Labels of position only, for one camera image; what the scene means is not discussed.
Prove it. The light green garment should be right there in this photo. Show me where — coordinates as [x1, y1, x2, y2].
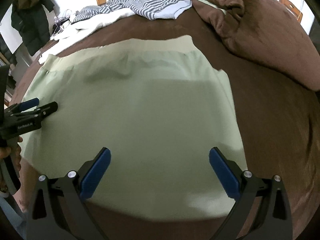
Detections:
[22, 35, 247, 221]

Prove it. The person's left hand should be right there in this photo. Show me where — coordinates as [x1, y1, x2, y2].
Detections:
[0, 137, 23, 171]

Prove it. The blue grey sleeve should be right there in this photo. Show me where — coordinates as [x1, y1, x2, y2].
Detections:
[1, 196, 27, 239]

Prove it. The white door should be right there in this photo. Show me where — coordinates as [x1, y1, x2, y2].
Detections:
[1, 5, 23, 53]

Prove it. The white fleece garment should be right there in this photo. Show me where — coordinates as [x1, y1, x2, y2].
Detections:
[38, 8, 135, 64]

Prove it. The black hanging coat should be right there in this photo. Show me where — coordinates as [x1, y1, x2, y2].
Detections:
[11, 0, 54, 56]

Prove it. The wooden nightstand with clutter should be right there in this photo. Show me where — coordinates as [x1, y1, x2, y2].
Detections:
[52, 9, 74, 36]

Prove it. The brown bed cover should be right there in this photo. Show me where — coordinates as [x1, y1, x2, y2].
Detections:
[13, 9, 319, 239]

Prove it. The striped grey white shirt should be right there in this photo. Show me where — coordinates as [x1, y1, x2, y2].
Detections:
[72, 0, 192, 23]

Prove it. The folded brown blanket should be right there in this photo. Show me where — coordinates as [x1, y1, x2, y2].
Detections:
[192, 0, 319, 92]

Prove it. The wooden chair by wall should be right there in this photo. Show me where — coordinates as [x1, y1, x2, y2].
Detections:
[279, 0, 303, 23]

